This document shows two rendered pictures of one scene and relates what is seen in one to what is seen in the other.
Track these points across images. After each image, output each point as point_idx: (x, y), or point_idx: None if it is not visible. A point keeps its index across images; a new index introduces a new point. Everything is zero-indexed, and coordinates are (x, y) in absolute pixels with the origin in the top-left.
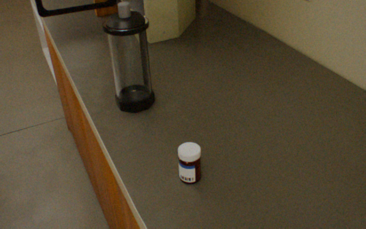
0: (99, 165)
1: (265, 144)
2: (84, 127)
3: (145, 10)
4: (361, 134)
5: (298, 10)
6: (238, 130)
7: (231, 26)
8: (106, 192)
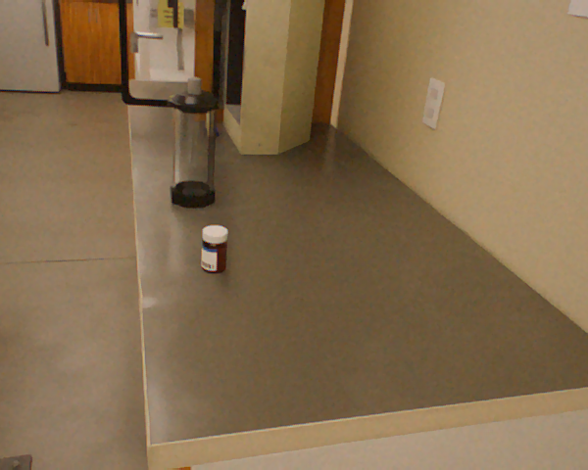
0: None
1: (315, 259)
2: None
3: (241, 113)
4: (436, 274)
5: (422, 142)
6: (291, 243)
7: (347, 156)
8: None
